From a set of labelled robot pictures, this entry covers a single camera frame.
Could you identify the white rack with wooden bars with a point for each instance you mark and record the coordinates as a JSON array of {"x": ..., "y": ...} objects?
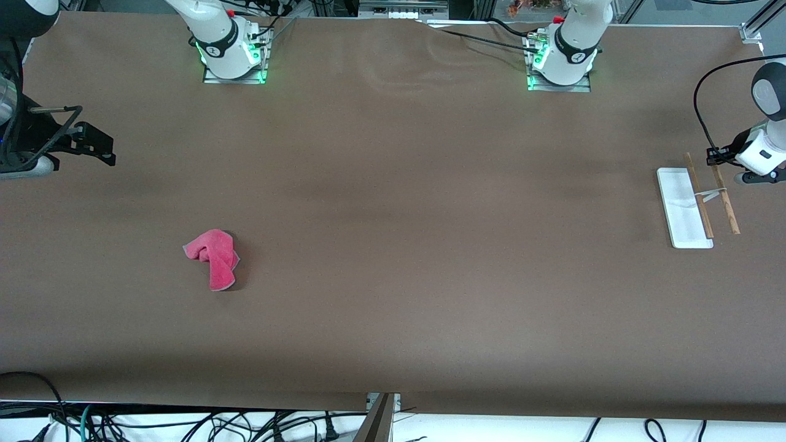
[{"x": 681, "y": 209}]

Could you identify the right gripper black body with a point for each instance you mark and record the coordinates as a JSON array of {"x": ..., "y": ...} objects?
[{"x": 31, "y": 136}]

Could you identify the aluminium frame post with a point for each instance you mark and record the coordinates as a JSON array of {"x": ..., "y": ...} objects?
[{"x": 376, "y": 423}]

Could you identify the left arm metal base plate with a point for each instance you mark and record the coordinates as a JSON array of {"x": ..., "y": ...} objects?
[{"x": 540, "y": 86}]

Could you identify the metal table corner bracket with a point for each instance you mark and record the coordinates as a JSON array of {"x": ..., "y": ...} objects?
[{"x": 751, "y": 34}]

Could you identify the pink and grey cloth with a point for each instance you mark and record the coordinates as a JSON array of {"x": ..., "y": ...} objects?
[{"x": 215, "y": 258}]

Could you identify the orange background object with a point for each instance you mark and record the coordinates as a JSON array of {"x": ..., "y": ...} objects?
[{"x": 528, "y": 7}]

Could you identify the white power strip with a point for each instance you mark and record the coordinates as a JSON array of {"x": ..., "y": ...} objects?
[{"x": 402, "y": 9}]

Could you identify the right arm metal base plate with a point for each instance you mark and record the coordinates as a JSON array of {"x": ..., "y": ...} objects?
[{"x": 212, "y": 77}]

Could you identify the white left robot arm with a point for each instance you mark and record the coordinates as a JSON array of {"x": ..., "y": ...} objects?
[{"x": 571, "y": 43}]

